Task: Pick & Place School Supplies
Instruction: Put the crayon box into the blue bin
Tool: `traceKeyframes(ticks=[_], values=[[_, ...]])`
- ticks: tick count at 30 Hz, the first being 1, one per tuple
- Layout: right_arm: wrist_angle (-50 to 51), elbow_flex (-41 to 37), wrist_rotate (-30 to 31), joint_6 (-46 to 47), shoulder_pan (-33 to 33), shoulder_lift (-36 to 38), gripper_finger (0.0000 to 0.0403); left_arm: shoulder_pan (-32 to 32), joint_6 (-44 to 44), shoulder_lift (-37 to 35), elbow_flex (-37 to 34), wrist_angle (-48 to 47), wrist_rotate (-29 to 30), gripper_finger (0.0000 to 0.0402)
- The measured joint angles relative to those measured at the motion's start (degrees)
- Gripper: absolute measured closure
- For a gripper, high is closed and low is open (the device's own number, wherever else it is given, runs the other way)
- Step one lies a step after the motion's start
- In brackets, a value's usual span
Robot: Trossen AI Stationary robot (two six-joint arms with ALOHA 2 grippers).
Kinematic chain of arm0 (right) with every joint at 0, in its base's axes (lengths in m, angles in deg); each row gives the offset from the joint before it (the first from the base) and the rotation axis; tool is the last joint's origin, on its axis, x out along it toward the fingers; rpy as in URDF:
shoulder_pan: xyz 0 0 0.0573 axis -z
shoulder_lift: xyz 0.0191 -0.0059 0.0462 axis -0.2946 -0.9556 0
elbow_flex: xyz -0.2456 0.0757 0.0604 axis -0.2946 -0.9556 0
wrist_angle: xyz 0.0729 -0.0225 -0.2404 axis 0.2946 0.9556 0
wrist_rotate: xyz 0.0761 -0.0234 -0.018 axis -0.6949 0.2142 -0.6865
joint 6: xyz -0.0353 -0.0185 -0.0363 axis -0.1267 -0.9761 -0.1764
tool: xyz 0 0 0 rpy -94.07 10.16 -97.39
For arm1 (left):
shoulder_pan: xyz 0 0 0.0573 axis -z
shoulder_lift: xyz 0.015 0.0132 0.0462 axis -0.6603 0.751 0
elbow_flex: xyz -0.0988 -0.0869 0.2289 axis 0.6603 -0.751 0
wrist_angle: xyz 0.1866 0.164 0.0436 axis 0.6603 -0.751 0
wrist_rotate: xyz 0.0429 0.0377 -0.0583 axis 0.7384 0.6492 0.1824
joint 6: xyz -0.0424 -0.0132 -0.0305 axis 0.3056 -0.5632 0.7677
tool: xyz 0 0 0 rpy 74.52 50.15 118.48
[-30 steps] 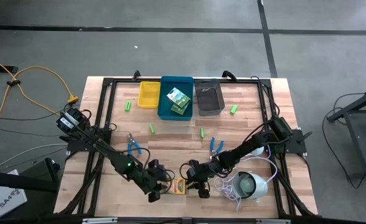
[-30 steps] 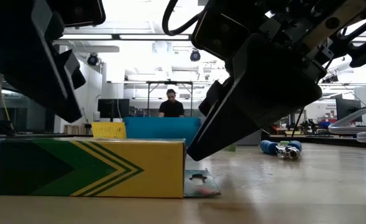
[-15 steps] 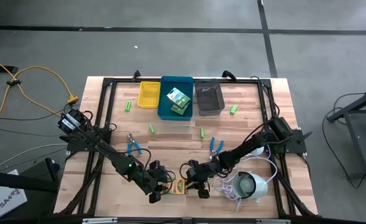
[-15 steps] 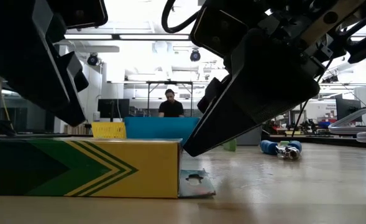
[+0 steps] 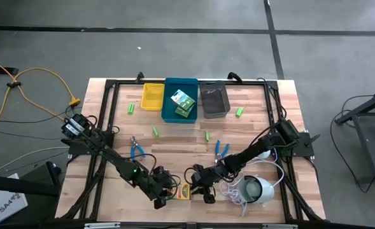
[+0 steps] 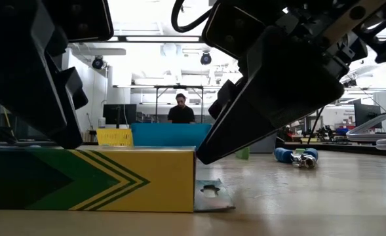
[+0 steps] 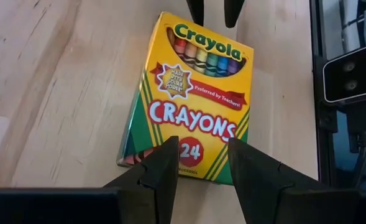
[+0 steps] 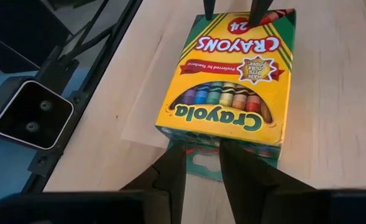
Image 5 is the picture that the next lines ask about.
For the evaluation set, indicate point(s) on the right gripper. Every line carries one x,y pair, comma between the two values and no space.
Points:
206,178

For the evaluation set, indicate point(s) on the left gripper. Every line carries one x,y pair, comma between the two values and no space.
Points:
158,187

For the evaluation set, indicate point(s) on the green eraser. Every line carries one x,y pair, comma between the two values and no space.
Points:
155,131
207,136
130,108
239,112

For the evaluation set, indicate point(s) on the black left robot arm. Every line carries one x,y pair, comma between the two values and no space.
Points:
110,156

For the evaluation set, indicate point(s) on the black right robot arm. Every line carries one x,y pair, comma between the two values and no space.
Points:
254,149

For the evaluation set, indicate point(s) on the white round power adapter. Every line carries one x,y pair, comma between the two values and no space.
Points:
265,155

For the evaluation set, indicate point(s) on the grey translucent plastic bin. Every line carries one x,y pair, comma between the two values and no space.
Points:
214,101

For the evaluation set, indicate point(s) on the yellow slotted plastic basket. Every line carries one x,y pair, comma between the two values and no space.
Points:
152,98

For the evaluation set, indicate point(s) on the teal plastic bin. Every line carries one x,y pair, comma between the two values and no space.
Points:
169,92

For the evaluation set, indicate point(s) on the black table clamp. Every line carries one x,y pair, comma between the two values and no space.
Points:
139,77
235,76

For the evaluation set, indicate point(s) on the white printed cardboard box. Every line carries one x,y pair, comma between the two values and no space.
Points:
2,206

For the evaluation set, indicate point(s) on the white security camera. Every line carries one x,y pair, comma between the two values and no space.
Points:
263,191

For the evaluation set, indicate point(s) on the silver metal bracket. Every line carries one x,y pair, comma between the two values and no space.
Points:
101,226
279,226

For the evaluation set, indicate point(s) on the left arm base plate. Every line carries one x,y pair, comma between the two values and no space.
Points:
79,148

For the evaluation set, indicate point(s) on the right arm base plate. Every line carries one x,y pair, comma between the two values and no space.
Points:
301,146

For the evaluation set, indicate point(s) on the black metal table frame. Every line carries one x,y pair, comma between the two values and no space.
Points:
110,83

